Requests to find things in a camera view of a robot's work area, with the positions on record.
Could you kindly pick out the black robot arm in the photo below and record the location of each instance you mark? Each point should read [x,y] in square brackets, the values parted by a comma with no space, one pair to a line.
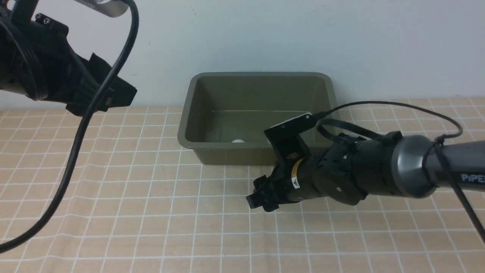
[38,62]

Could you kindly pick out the beige grid tablecloth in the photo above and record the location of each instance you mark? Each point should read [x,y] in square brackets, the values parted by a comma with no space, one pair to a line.
[140,203]

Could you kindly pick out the olive green plastic bin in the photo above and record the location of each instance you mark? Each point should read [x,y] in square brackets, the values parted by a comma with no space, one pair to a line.
[224,106]

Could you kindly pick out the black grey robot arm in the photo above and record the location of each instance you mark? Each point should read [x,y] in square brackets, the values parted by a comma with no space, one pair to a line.
[407,167]

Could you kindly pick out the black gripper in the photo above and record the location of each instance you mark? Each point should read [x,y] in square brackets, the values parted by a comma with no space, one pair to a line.
[308,177]
[37,62]

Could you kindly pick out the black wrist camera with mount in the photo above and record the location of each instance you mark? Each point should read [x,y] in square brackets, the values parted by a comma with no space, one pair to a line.
[285,138]
[109,8]

